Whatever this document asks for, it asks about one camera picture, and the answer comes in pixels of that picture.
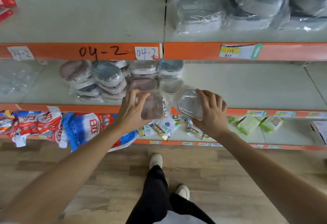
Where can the person's left hand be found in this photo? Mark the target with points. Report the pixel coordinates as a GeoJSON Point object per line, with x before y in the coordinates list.
{"type": "Point", "coordinates": [130, 118]}

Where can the person's right hand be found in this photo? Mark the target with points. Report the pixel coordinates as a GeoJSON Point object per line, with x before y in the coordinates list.
{"type": "Point", "coordinates": [214, 119]}

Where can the person's right little finger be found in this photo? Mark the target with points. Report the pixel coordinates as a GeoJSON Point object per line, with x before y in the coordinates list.
{"type": "Point", "coordinates": [224, 106]}

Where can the person's left middle finger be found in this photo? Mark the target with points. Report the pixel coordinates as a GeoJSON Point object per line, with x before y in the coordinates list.
{"type": "Point", "coordinates": [137, 96]}

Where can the person's right middle finger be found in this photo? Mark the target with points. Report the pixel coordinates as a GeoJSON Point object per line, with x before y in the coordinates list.
{"type": "Point", "coordinates": [211, 98]}

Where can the mauve soap box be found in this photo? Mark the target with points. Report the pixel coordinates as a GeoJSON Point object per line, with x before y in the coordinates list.
{"type": "Point", "coordinates": [154, 107]}

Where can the clear soap box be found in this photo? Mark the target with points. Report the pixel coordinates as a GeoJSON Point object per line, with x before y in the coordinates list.
{"type": "Point", "coordinates": [189, 103]}

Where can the person's right forearm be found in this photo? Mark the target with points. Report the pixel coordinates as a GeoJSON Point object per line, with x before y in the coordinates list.
{"type": "Point", "coordinates": [270, 177]}

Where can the person's left forearm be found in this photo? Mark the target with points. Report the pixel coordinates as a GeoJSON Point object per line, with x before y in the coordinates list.
{"type": "Point", "coordinates": [61, 180]}

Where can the green wipes packet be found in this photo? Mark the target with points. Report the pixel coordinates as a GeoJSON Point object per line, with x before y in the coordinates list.
{"type": "Point", "coordinates": [272, 123]}
{"type": "Point", "coordinates": [236, 119]}
{"type": "Point", "coordinates": [248, 125]}

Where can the small shelf price label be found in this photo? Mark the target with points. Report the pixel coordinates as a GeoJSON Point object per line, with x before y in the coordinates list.
{"type": "Point", "coordinates": [285, 114]}
{"type": "Point", "coordinates": [316, 115]}
{"type": "Point", "coordinates": [256, 113]}

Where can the pile of wrapped soap boxes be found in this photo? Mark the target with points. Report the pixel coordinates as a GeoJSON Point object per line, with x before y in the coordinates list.
{"type": "Point", "coordinates": [250, 4]}
{"type": "Point", "coordinates": [107, 78]}

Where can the white gold-edged packet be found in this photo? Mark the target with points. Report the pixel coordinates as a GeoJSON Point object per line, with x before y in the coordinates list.
{"type": "Point", "coordinates": [147, 130]}
{"type": "Point", "coordinates": [180, 119]}
{"type": "Point", "coordinates": [166, 128]}
{"type": "Point", "coordinates": [195, 130]}

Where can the handwritten white paper label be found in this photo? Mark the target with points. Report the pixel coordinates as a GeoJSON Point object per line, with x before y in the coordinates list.
{"type": "Point", "coordinates": [20, 53]}
{"type": "Point", "coordinates": [146, 53]}

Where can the orange and white shelving unit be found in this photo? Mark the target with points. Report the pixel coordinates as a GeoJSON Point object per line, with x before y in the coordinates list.
{"type": "Point", "coordinates": [194, 51]}

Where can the yellow and green price label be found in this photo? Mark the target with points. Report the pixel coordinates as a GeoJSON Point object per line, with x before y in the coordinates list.
{"type": "Point", "coordinates": [240, 51]}

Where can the blue and red detergent bag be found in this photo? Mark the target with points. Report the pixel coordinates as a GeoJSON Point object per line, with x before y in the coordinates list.
{"type": "Point", "coordinates": [84, 129]}

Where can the person's white left shoe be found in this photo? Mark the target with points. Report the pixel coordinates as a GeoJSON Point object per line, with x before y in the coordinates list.
{"type": "Point", "coordinates": [156, 161]}

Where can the person's white shoe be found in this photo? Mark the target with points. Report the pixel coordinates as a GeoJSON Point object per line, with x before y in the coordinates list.
{"type": "Point", "coordinates": [156, 161]}
{"type": "Point", "coordinates": [183, 192]}

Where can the person's white right shoe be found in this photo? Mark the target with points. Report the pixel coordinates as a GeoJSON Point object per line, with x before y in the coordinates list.
{"type": "Point", "coordinates": [183, 192]}

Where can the white cardboard box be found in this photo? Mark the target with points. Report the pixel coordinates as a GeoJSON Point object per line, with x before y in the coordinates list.
{"type": "Point", "coordinates": [320, 132]}

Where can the red and white detergent bag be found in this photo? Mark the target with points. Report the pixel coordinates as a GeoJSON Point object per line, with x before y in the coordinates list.
{"type": "Point", "coordinates": [38, 126]}

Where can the person's black trousers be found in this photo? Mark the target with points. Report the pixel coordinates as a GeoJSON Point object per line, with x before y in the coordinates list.
{"type": "Point", "coordinates": [155, 200]}

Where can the person's grey shirt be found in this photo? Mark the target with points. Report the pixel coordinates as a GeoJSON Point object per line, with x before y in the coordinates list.
{"type": "Point", "coordinates": [178, 218]}

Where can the clear plastic packets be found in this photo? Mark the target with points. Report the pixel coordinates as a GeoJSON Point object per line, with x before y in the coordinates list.
{"type": "Point", "coordinates": [16, 78]}

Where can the colourful detergent bag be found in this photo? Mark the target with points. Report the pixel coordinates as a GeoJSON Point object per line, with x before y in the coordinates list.
{"type": "Point", "coordinates": [6, 121]}

